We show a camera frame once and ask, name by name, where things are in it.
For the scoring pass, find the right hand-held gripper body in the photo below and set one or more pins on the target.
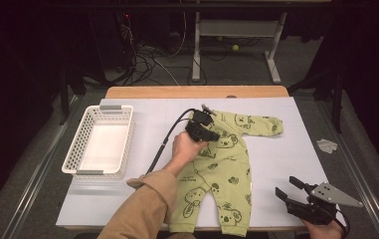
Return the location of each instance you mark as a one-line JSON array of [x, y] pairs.
[[313, 212]]

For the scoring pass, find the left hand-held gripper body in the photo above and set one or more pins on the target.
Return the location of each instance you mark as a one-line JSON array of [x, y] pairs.
[[198, 124]]

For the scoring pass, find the green printed baby romper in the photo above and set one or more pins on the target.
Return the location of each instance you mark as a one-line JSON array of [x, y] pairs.
[[223, 166]]

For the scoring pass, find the white plastic basket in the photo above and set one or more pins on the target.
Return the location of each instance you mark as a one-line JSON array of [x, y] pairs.
[[104, 146]]

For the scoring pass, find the person's right hand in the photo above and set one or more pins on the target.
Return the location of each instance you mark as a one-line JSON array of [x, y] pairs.
[[324, 232]]

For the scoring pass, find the person's left hand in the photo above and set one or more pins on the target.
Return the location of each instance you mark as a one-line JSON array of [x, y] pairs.
[[185, 151]]

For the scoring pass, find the white board sheet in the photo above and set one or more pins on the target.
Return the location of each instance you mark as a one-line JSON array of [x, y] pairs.
[[276, 159]]

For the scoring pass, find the crumpled white paper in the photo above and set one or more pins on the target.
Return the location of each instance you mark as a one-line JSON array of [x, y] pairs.
[[327, 145]]

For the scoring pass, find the yellow tennis ball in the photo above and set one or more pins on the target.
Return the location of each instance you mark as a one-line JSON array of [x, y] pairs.
[[235, 47]]

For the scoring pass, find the black stand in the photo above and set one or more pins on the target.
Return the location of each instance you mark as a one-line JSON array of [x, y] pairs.
[[65, 99], [337, 106]]

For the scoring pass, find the person's tan trouser leg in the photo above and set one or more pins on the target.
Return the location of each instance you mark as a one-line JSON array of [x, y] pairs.
[[182, 236]]

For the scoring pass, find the metal floor rail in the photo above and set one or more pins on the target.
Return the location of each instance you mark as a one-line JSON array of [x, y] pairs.
[[359, 186], [31, 186]]

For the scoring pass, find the white desk frame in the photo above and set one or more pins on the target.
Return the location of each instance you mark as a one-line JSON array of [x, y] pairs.
[[236, 28]]

